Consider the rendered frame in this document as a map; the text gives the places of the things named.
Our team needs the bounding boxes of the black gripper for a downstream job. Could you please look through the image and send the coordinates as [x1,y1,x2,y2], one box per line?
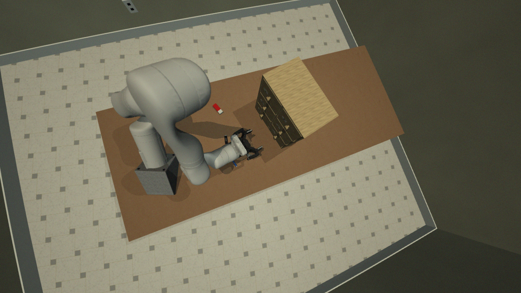
[233,128,263,160]

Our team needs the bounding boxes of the brown wooden drawer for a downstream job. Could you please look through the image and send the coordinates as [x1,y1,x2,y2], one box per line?
[277,108,302,141]
[260,78,282,114]
[256,102,271,127]
[269,124,285,147]
[258,92,276,121]
[273,118,292,144]

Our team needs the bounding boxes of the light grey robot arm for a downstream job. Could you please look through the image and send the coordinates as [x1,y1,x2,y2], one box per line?
[111,58,247,185]

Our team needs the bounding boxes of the small wooden chest of drawers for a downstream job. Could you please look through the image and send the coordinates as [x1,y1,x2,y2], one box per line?
[255,56,339,148]

